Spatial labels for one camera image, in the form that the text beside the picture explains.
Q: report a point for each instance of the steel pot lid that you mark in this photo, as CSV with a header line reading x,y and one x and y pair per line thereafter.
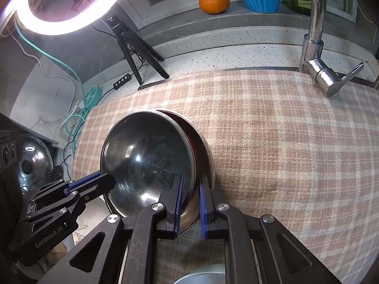
x,y
34,167

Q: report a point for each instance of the red steel bowl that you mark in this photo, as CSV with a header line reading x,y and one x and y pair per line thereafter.
x,y
148,162

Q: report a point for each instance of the black inline light remote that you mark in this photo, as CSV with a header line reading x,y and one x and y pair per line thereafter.
x,y
123,80

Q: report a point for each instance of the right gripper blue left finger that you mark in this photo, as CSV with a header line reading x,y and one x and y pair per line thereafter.
x,y
177,199

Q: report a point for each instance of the left gloved hand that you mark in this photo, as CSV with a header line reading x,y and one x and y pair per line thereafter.
x,y
56,254

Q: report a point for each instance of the white ring light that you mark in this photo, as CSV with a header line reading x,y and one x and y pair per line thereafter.
x,y
21,8

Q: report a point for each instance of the light blue ceramic bowl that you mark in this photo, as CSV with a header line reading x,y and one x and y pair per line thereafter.
x,y
209,274

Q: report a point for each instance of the plaid pink table cloth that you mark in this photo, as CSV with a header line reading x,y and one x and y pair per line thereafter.
x,y
279,147

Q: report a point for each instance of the black mini tripod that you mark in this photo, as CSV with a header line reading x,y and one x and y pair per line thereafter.
x,y
127,40

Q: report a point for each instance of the large stainless steel bowl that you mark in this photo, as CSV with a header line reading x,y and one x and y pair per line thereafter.
x,y
189,212

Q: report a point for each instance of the orange tangerine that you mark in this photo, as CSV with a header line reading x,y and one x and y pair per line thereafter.
x,y
214,6

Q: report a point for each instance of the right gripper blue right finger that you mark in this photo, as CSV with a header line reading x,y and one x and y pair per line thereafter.
x,y
205,206

